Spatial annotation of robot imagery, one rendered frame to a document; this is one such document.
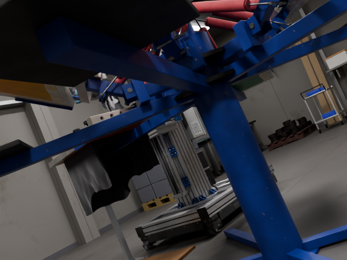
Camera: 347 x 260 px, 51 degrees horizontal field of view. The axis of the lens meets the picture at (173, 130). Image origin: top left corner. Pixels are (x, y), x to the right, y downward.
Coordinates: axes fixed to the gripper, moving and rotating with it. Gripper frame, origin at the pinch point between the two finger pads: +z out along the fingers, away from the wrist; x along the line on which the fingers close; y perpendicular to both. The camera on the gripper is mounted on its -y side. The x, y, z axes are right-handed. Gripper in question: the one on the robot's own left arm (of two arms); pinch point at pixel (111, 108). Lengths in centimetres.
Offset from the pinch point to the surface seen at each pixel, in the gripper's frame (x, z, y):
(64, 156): 30.8, 16.2, -28.9
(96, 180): 15.3, 40.6, -21.8
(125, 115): -65, 22, -40
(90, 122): -24.9, 11.1, -33.9
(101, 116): -26.2, 9.9, -26.5
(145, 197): 387, 86, 260
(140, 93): -74, 15, -34
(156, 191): 353, 83, 265
